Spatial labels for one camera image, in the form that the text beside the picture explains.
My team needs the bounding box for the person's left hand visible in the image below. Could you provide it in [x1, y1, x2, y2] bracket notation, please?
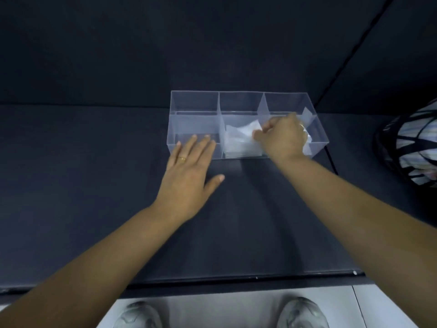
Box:
[152, 134, 226, 223]

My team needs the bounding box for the person's right hand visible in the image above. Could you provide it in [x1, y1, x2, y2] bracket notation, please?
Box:
[252, 112, 310, 164]

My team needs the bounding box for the stack of plastic bags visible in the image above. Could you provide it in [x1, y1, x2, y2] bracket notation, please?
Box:
[302, 131, 315, 157]

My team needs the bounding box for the clear three-compartment plastic box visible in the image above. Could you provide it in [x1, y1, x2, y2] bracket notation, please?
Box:
[168, 90, 330, 161]

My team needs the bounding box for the person's right forearm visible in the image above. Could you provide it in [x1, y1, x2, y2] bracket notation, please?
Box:
[273, 153, 437, 328]

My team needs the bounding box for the person's left forearm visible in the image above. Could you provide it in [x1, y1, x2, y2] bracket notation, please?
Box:
[0, 205, 175, 328]

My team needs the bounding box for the person's left grey shoe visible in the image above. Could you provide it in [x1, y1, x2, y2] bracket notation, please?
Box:
[113, 301, 163, 328]

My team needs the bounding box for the person's grey shoe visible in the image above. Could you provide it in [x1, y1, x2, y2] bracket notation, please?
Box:
[113, 301, 163, 328]
[275, 297, 330, 328]

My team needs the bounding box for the person's right grey shoe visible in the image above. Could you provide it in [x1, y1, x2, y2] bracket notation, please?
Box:
[275, 297, 330, 328]

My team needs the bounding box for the black white striped tote bag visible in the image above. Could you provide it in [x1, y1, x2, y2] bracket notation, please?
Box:
[374, 98, 437, 188]

